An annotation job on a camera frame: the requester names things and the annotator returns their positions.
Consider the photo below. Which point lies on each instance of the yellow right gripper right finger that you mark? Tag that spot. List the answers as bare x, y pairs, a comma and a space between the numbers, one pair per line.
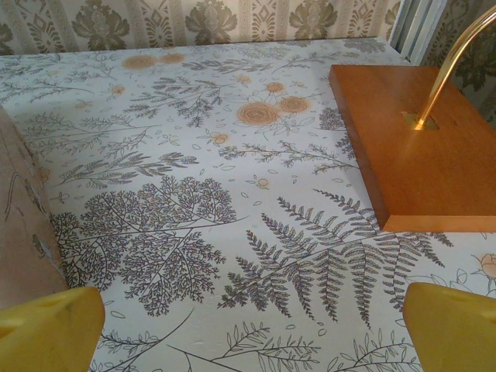
457, 333

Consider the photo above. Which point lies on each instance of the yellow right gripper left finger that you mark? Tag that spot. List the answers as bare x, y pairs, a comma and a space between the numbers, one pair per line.
46, 337

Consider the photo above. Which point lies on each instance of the gold metal stand wooden base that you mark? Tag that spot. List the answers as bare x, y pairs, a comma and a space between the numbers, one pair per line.
426, 174

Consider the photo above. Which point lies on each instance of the floral print tablecloth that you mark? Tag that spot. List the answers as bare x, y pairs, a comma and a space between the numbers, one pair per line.
193, 128

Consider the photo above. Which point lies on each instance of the aluminium frame rail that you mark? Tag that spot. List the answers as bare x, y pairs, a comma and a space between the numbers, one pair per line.
410, 27

